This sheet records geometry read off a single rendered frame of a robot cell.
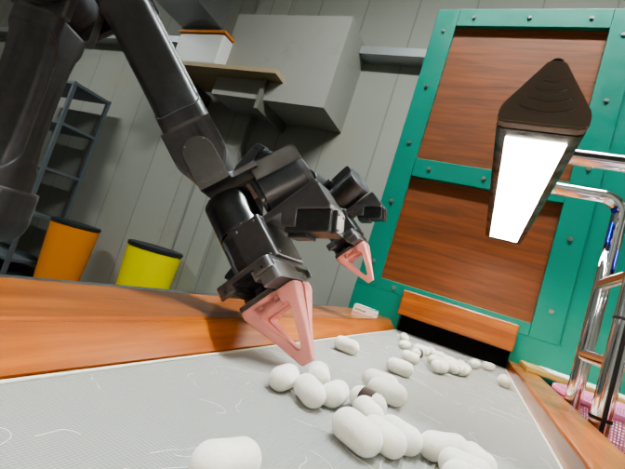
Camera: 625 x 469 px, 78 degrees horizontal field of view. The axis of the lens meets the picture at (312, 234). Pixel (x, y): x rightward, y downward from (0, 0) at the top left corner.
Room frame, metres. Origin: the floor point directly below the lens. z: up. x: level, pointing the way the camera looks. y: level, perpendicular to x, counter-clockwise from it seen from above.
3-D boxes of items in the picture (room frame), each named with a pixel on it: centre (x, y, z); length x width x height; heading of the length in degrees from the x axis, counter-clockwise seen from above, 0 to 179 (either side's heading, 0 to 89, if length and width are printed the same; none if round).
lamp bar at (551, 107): (0.64, -0.31, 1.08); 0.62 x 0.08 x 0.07; 155
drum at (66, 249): (3.28, 1.91, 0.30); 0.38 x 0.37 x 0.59; 156
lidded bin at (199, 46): (2.96, 1.17, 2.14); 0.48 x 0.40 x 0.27; 66
